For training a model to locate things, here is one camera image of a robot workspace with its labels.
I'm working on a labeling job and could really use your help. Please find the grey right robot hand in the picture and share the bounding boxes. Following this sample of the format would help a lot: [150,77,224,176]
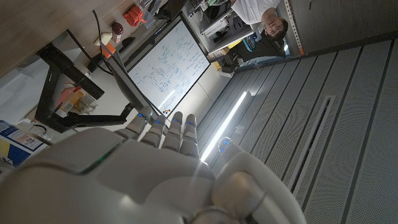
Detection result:
[0,106,307,224]

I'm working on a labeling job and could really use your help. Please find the white canister blue label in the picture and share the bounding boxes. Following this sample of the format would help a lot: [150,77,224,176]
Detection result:
[0,119,49,169]

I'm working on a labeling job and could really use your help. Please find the linear ceiling light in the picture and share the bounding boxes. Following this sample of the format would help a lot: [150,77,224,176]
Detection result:
[200,91,251,162]

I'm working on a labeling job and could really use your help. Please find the whiteboard with blue writing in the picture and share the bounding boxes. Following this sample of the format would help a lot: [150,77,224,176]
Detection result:
[126,17,211,118]

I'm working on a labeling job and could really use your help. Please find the orange cube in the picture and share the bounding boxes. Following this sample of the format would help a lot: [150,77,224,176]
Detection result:
[101,42,116,59]

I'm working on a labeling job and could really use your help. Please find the pale yellow sponge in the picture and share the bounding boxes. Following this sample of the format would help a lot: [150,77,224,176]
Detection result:
[94,32,113,47]

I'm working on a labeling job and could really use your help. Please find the dark red egg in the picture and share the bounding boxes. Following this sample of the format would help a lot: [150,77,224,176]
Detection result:
[111,21,124,35]

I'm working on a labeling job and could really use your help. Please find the orange plastic toy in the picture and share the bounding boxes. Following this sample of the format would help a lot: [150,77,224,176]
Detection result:
[123,4,147,27]

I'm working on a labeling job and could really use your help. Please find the ceiling air vent slot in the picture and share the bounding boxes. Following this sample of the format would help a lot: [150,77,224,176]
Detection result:
[289,95,336,194]

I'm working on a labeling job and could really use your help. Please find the person in white t-shirt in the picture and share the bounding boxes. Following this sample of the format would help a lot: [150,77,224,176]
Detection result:
[230,0,289,41]

